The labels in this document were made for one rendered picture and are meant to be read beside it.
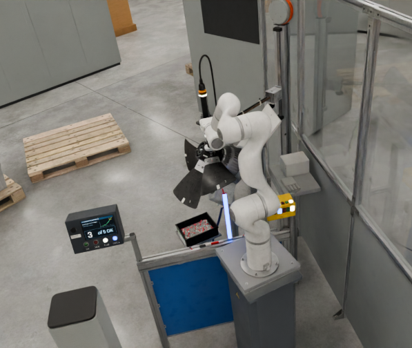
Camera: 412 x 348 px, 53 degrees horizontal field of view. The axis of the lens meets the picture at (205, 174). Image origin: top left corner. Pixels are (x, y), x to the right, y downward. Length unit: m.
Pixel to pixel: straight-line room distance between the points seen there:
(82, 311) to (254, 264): 1.66
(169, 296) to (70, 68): 5.88
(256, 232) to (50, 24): 6.34
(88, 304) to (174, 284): 2.15
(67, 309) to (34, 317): 3.17
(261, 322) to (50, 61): 6.37
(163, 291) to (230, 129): 1.30
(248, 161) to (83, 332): 1.36
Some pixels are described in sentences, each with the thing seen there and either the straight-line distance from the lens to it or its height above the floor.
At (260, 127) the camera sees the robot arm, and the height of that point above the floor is 1.72.
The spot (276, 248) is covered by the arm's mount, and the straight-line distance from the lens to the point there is 2.21.
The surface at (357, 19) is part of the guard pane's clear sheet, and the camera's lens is 2.13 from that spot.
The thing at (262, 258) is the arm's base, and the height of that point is 1.06.
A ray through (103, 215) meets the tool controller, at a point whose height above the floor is 1.25.
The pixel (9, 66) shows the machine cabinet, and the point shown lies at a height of 0.61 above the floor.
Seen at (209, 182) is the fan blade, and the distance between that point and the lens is 2.37.
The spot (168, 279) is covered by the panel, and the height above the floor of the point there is 0.66.
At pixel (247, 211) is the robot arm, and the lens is 1.82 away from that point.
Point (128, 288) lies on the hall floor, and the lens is 3.50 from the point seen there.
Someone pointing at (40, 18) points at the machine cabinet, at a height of 1.17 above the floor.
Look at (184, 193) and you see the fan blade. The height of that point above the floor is 0.98.
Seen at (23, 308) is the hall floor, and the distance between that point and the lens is 3.75.
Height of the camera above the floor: 2.53
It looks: 34 degrees down
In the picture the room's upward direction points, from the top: 9 degrees counter-clockwise
